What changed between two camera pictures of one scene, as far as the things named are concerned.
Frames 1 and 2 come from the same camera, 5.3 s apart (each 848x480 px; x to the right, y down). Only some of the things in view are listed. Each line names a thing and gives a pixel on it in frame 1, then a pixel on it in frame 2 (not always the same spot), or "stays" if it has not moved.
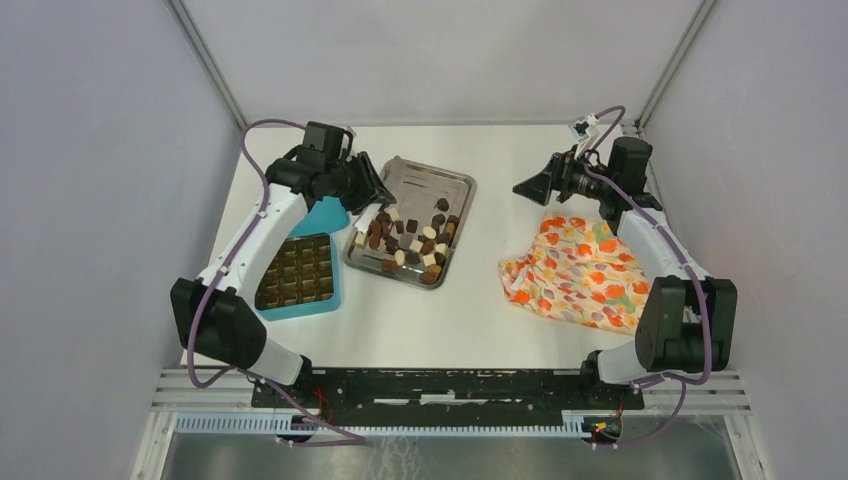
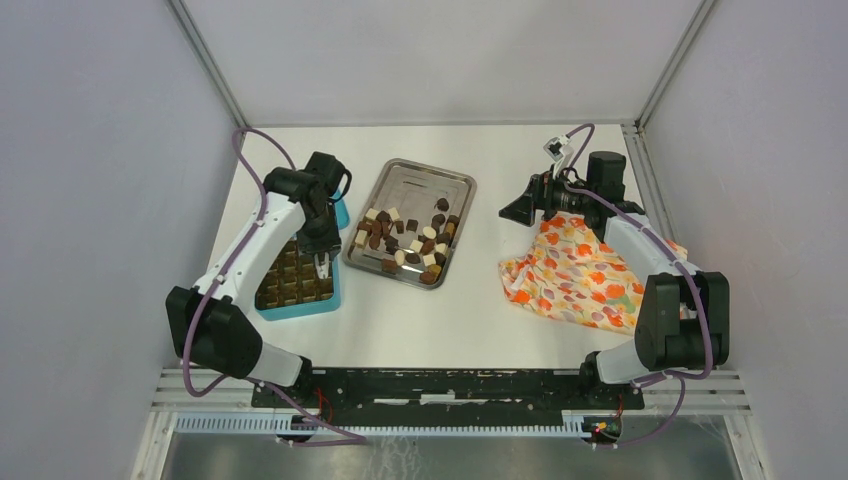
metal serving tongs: x=367 y=216 → x=322 y=268
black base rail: x=448 y=393 stays
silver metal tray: x=411 y=240 stays
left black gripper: x=371 y=190 → x=331 y=242
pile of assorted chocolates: x=425 y=242 stays
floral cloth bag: x=578 y=270 stays
